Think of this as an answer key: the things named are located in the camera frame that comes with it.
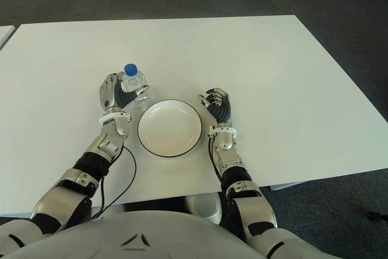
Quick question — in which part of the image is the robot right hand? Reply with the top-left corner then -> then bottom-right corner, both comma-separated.
197,87 -> 233,124

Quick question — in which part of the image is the white robot waist part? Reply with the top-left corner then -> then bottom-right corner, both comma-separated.
184,194 -> 224,226

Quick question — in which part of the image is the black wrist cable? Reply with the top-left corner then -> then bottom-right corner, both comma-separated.
96,146 -> 137,219
207,133 -> 227,181

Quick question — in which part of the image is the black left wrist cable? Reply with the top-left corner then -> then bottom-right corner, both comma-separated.
96,146 -> 137,219

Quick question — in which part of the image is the grey robot torso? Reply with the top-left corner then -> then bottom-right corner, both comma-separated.
0,210 -> 273,259

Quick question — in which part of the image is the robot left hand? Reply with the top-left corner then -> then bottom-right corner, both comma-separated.
98,72 -> 150,113

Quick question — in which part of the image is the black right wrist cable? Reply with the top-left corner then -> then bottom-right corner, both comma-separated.
207,133 -> 227,181

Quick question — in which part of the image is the white plate black rim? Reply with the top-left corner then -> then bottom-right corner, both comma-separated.
137,99 -> 203,159

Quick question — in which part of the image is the clear water bottle blue cap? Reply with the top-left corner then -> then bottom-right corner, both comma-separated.
121,63 -> 150,107

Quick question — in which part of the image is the neighbouring white table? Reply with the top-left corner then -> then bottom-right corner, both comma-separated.
0,24 -> 16,50

